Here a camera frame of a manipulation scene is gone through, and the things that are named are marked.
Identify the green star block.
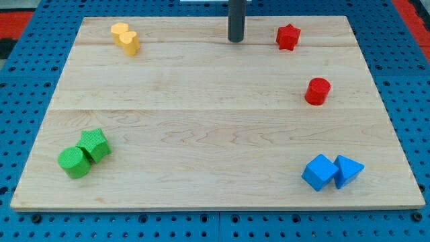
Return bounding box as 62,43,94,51
76,128,112,163

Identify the blue triangle block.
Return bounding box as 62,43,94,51
334,155,365,190

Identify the yellow hexagon block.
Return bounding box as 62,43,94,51
111,22,129,46

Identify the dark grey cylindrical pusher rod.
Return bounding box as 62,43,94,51
228,0,247,43

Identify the red cylinder block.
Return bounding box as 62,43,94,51
304,77,331,106

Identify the yellow heart block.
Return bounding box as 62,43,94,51
119,31,140,56

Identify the red star block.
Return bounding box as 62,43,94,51
276,24,301,51

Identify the light wooden board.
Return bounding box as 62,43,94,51
10,15,425,212

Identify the green cylinder block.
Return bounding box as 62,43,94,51
58,147,91,179

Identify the blue cube block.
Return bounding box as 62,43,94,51
302,154,339,192

